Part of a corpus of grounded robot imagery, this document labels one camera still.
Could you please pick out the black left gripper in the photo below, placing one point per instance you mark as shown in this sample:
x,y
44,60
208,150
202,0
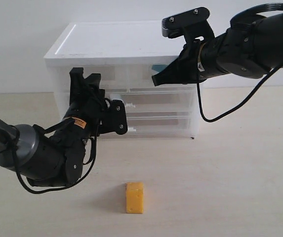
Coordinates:
x,y
86,102

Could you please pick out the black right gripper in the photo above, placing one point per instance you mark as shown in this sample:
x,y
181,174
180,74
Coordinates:
x,y
184,69

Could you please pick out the yellow cheese block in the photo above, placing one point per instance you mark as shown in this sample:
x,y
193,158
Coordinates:
x,y
134,194

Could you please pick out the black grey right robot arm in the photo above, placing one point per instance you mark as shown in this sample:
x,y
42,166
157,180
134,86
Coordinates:
x,y
250,48

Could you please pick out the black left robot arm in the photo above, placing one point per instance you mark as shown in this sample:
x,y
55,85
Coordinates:
x,y
53,158

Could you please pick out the translucent middle wide drawer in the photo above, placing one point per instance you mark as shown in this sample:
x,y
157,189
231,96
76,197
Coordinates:
x,y
157,103

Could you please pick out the translucent wide drawer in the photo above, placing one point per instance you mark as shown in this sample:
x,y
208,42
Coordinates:
x,y
179,126
157,103

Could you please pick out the white plastic drawer cabinet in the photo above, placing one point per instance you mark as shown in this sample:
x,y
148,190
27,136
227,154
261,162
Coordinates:
x,y
115,44

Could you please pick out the translucent bottom wide drawer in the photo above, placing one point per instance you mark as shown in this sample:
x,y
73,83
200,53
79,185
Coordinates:
x,y
179,126

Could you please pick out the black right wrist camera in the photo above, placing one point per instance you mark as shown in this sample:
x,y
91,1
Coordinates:
x,y
190,25

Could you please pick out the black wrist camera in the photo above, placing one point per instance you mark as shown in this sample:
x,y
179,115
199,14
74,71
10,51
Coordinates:
x,y
114,117
190,25

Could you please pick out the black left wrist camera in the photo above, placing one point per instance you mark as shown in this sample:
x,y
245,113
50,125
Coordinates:
x,y
114,117

